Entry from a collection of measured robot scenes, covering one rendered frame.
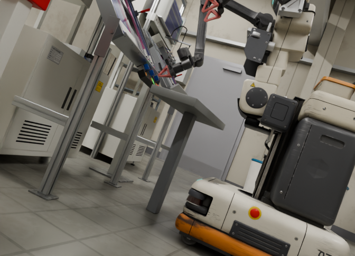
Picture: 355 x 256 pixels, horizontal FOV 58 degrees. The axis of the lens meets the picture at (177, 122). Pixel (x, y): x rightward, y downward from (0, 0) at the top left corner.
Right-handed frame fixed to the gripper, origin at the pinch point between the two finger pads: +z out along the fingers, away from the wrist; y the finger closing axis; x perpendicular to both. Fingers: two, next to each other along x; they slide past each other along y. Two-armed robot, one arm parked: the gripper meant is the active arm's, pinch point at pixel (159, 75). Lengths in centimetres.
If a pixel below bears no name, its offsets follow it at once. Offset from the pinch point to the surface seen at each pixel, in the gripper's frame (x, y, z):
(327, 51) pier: -60, -356, -230
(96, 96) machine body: -3.5, -3.4, 41.6
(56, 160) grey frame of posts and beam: 40, 64, 41
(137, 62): -1.1, 27.2, 5.1
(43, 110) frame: 19, 64, 41
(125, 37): -1, 55, 1
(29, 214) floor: 57, 84, 44
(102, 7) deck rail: -16, 60, 6
